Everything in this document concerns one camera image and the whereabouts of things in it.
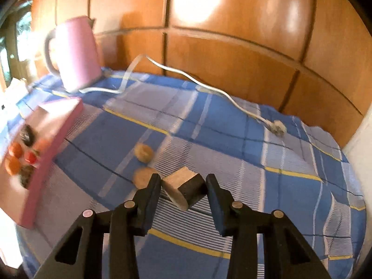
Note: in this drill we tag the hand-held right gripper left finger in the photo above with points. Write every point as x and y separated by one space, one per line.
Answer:
148 206

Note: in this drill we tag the orange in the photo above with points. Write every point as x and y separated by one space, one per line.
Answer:
15 149
12 165

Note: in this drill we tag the blue plaid tablecloth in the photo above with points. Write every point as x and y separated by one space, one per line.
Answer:
247 157

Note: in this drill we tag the small yellow lemon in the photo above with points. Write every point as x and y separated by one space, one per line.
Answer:
143 152

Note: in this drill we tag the pink shallow tray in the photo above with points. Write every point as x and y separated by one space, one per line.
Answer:
43 174

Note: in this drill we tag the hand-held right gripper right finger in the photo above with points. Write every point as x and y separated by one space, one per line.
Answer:
216 209

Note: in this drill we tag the beige mushroom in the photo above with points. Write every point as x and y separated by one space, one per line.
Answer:
141 177

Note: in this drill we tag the orange carrot piece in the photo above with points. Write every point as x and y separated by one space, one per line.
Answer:
43 145

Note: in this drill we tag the pink electric kettle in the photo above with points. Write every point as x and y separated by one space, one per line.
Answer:
78 55

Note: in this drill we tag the beige round food slice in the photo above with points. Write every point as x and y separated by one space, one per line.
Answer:
177 186

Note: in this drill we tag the small red tomato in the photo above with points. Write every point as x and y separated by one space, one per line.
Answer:
30 157

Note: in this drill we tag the dark brown round fruit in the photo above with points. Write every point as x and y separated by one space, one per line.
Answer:
27 135
25 175

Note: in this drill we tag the wooden framed window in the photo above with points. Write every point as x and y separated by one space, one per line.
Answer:
17 40

